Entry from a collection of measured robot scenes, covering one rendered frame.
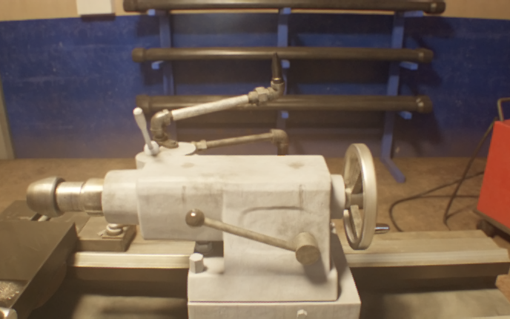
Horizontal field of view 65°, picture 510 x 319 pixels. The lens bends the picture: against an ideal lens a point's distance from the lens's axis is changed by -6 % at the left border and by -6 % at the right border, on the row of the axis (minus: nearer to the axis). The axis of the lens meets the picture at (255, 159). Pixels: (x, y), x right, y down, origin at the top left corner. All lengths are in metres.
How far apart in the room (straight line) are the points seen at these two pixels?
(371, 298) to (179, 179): 0.65
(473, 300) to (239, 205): 0.75
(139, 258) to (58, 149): 3.38
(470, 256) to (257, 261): 0.65
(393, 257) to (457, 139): 3.37
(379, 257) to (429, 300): 0.19
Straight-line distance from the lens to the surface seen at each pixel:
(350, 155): 0.93
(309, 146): 4.05
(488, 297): 1.32
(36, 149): 4.57
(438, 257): 1.22
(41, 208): 0.94
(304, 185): 0.79
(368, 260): 1.15
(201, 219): 0.74
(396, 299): 1.22
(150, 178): 0.82
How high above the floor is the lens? 1.48
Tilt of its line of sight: 22 degrees down
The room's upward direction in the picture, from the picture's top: straight up
